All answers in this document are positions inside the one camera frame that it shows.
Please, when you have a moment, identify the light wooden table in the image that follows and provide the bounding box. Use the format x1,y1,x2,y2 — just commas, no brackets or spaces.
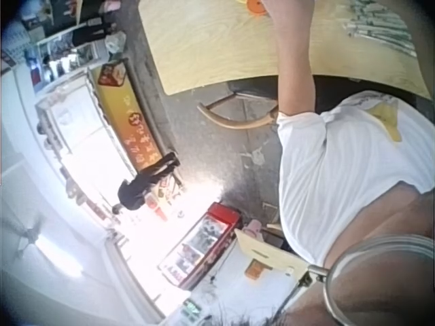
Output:
137,0,432,100

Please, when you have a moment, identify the orange small box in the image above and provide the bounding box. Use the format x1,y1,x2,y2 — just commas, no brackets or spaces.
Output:
245,260,270,281

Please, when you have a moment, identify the pile of green-white packets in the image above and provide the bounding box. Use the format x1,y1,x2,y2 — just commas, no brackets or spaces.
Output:
341,0,418,59

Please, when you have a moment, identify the white chest freezer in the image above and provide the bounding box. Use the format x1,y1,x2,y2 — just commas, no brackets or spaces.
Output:
176,228,309,326

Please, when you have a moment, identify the pink cup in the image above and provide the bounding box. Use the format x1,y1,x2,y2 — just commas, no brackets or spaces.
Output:
245,219,263,240

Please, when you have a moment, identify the wooden chair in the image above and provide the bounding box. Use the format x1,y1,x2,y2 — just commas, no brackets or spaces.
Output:
197,90,280,130

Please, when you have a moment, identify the red drinks fridge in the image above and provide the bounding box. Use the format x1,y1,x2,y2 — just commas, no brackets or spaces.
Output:
158,202,243,290

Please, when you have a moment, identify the orange round object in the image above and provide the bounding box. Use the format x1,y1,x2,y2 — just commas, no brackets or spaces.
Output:
245,0,270,17

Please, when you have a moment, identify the shelf with goods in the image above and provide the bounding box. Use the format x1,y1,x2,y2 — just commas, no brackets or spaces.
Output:
0,0,127,90

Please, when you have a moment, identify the yellow-red shop counter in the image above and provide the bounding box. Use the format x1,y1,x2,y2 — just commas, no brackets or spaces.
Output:
88,58,175,173

